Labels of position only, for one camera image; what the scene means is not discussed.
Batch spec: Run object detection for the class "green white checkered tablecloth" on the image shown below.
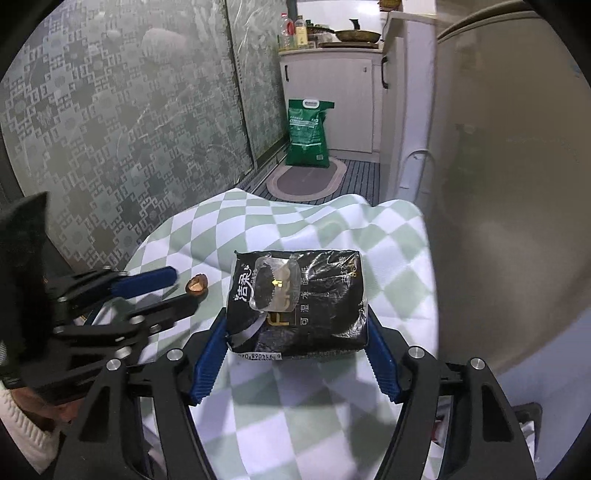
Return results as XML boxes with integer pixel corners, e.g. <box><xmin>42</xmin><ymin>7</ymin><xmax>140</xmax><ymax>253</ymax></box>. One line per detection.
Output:
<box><xmin>127</xmin><ymin>189</ymin><xmax>438</xmax><ymax>479</ymax></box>

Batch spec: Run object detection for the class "yellow bottle on counter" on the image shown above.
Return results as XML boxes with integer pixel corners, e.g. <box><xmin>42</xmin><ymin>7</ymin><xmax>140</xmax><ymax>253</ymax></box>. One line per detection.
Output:
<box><xmin>294</xmin><ymin>15</ymin><xmax>308</xmax><ymax>49</ymax></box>

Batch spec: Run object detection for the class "striped dark floor rug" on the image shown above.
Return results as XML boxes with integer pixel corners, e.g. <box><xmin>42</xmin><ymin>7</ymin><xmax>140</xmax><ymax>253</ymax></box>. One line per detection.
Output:
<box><xmin>235</xmin><ymin>145</ymin><xmax>380</xmax><ymax>205</ymax></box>

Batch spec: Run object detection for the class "clear oil bottle red label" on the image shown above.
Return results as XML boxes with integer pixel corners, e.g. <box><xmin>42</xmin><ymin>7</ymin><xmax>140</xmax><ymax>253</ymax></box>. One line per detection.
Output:
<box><xmin>279</xmin><ymin>12</ymin><xmax>296</xmax><ymax>51</ymax></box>

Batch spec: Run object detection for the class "green rice bag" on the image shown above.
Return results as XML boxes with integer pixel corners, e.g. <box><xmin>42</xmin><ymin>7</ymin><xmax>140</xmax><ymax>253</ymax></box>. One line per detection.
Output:
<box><xmin>286</xmin><ymin>99</ymin><xmax>335</xmax><ymax>168</ymax></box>

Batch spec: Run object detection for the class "white kitchen cabinet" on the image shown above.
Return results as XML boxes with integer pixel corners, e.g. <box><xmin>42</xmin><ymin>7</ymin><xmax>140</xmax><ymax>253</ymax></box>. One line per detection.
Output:
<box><xmin>280</xmin><ymin>12</ymin><xmax>438</xmax><ymax>208</ymax></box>

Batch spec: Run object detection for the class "beige refrigerator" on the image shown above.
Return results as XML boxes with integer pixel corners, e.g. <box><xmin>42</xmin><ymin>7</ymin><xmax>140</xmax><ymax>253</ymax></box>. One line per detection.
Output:
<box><xmin>424</xmin><ymin>1</ymin><xmax>590</xmax><ymax>372</ymax></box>

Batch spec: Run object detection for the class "left hand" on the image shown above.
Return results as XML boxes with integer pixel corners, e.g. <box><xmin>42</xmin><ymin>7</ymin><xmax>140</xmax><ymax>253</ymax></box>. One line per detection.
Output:
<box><xmin>9</xmin><ymin>388</ymin><xmax>83</xmax><ymax>423</ymax></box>

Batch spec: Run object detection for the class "white sleeve left forearm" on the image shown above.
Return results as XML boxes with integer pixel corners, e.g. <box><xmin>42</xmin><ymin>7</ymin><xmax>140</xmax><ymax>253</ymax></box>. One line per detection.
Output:
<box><xmin>1</xmin><ymin>385</ymin><xmax>60</xmax><ymax>478</ymax></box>

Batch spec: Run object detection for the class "black snack packet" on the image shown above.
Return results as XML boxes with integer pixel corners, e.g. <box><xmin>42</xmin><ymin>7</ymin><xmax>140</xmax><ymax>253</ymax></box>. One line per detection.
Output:
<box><xmin>226</xmin><ymin>250</ymin><xmax>368</xmax><ymax>361</ymax></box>

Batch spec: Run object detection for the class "oval grey pink mat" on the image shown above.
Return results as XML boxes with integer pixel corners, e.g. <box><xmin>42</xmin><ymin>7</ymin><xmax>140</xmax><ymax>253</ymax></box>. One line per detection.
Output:
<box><xmin>266</xmin><ymin>157</ymin><xmax>348</xmax><ymax>203</ymax></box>

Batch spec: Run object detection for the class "frying pan on stove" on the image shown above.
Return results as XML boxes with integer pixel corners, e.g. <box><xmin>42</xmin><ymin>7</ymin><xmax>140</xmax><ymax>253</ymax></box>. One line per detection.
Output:
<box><xmin>307</xmin><ymin>19</ymin><xmax>381</xmax><ymax>44</ymax></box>

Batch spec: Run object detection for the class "patterned glass sliding door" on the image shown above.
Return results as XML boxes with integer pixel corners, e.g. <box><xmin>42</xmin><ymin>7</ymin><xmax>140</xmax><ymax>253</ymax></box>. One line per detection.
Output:
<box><xmin>1</xmin><ymin>1</ymin><xmax>287</xmax><ymax>270</ymax></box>

